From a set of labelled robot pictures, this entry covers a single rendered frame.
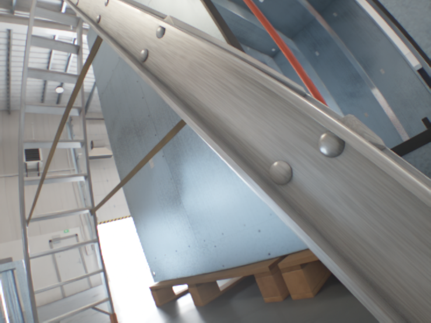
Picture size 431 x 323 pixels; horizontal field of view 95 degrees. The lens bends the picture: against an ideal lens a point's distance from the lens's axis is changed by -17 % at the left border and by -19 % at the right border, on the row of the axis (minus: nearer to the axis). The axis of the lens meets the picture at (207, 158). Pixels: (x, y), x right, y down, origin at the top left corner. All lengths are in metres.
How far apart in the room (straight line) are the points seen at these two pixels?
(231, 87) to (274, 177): 0.08
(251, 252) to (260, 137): 1.09
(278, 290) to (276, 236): 0.23
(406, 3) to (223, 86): 0.86
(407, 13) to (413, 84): 3.49
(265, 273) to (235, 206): 0.36
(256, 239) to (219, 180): 0.36
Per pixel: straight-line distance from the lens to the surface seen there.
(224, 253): 1.38
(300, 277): 1.02
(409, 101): 4.41
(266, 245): 1.18
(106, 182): 11.37
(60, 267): 10.16
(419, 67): 5.50
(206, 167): 1.32
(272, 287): 1.12
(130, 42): 0.37
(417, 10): 0.99
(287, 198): 0.17
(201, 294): 1.54
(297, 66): 1.09
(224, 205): 1.27
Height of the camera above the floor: 0.39
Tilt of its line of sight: 17 degrees up
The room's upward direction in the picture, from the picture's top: 23 degrees counter-clockwise
